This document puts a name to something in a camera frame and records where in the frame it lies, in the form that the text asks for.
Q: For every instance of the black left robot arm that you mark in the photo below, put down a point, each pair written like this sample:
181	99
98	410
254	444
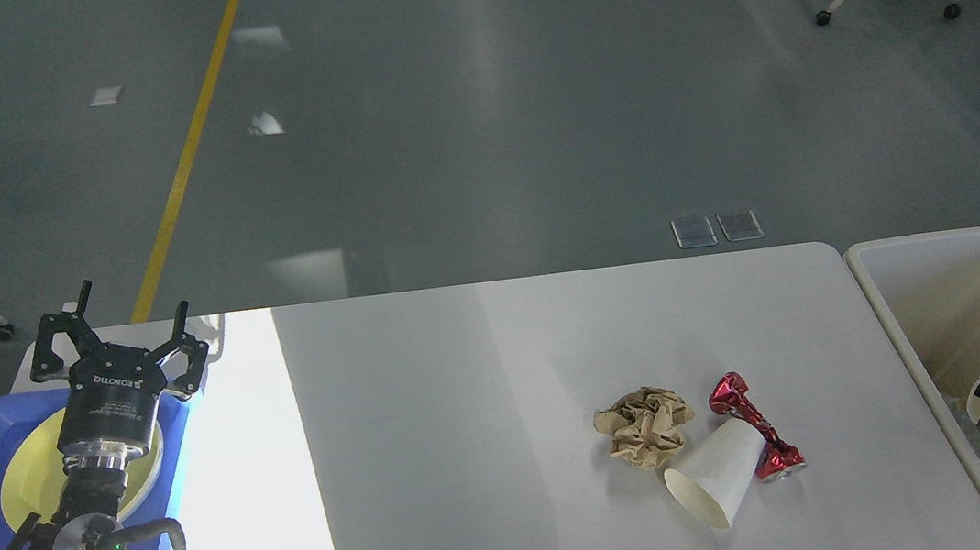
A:
86	518

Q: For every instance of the yellow translucent plate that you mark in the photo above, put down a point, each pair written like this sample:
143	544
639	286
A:
34	478

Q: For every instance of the white plastic waste bin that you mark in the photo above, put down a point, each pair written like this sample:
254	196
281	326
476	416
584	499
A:
925	290

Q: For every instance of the floor socket cover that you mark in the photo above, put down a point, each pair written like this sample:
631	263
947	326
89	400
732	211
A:
741	226
694	232

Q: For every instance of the crumpled brown paper ball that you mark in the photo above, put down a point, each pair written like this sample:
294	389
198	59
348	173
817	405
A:
645	427

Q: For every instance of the right floor socket cover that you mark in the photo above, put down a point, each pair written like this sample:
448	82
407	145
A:
741	226

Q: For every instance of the left floor socket cover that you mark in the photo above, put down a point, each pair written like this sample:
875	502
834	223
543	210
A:
694	232

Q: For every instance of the red crumpled wrapper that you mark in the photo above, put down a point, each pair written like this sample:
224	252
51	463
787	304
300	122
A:
779	459

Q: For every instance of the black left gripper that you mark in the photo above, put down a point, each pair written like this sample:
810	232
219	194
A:
110	406

